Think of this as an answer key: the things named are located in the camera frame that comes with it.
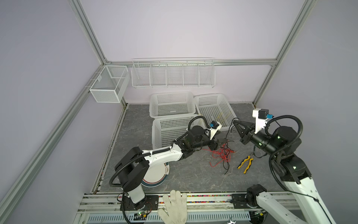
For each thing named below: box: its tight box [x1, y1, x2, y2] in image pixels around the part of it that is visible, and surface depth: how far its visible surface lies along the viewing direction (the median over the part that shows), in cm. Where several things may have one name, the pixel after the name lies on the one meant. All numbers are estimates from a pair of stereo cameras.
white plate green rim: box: [140, 161, 170, 188], surface depth 82 cm
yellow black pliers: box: [237, 155, 255, 175], surface depth 88 cm
